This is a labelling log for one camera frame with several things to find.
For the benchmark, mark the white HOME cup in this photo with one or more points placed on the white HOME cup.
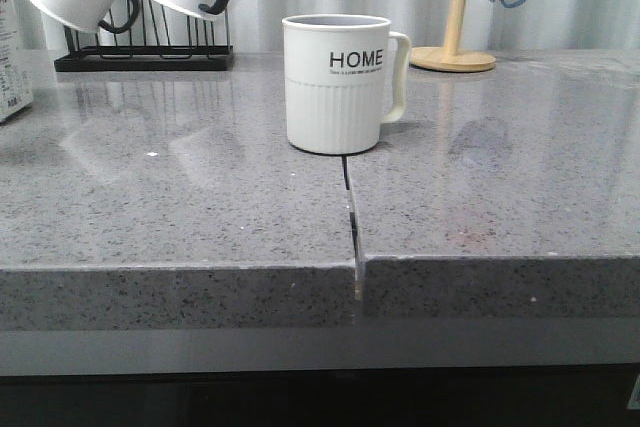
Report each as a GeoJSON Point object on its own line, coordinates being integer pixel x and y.
{"type": "Point", "coordinates": [345, 76]}

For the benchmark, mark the white blue milk carton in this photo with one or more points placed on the white blue milk carton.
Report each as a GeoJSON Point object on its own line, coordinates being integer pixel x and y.
{"type": "Point", "coordinates": [16, 92]}

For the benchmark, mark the wooden mug tree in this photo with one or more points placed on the wooden mug tree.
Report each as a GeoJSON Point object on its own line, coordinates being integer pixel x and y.
{"type": "Point", "coordinates": [449, 57]}

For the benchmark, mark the black wire mug rack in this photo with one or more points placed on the black wire mug rack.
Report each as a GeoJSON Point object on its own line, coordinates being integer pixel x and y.
{"type": "Point", "coordinates": [161, 39]}

